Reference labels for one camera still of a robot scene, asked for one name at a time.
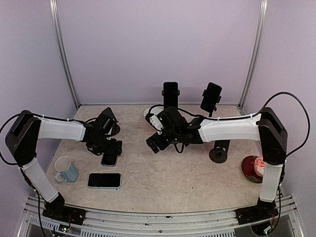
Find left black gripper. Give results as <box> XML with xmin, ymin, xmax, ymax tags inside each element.
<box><xmin>90</xmin><ymin>134</ymin><xmax>122</xmax><ymax>155</ymax></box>

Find orange white bowl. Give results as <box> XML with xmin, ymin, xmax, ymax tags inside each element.
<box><xmin>144</xmin><ymin>107</ymin><xmax>163</xmax><ymax>130</ymax></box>

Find black pole phone stand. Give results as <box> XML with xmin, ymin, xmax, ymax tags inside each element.
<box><xmin>161</xmin><ymin>90</ymin><xmax>180</xmax><ymax>96</ymax></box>
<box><xmin>200</xmin><ymin>90</ymin><xmax>221</xmax><ymax>116</ymax></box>

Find black teal phone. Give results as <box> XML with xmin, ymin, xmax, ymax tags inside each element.
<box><xmin>162</xmin><ymin>82</ymin><xmax>180</xmax><ymax>109</ymax></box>

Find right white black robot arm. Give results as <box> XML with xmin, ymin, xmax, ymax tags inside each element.
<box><xmin>144</xmin><ymin>105</ymin><xmax>287</xmax><ymax>219</ymax></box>

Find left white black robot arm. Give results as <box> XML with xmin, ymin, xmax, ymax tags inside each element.
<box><xmin>5</xmin><ymin>108</ymin><xmax>122</xmax><ymax>220</ymax></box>

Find blue cased bottom phone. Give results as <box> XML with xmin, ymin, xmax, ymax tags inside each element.
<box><xmin>87</xmin><ymin>173</ymin><xmax>122</xmax><ymax>189</ymax></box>

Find light blue mug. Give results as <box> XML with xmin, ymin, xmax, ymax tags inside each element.
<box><xmin>54</xmin><ymin>156</ymin><xmax>79</xmax><ymax>184</ymax></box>

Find dark red saucer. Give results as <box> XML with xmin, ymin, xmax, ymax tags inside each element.
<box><xmin>241</xmin><ymin>156</ymin><xmax>263</xmax><ymax>184</ymax></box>

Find red patterned bowl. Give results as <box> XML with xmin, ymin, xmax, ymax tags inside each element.
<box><xmin>254</xmin><ymin>156</ymin><xmax>265</xmax><ymax>177</ymax></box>

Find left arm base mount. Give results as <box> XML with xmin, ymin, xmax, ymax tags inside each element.
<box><xmin>42</xmin><ymin>193</ymin><xmax>86</xmax><ymax>226</ymax></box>

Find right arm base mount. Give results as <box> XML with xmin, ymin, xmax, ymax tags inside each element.
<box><xmin>236</xmin><ymin>199</ymin><xmax>278</xmax><ymax>225</ymax></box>

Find left aluminium frame post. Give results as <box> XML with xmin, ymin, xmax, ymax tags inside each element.
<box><xmin>49</xmin><ymin>0</ymin><xmax>81</xmax><ymax>110</ymax></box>

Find aluminium frame post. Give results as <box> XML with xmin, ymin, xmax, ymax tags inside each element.
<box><xmin>49</xmin><ymin>0</ymin><xmax>81</xmax><ymax>110</ymax></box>
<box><xmin>238</xmin><ymin>0</ymin><xmax>268</xmax><ymax>111</ymax></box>

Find right aluminium frame post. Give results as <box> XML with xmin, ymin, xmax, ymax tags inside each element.
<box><xmin>238</xmin><ymin>0</ymin><xmax>268</xmax><ymax>111</ymax></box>

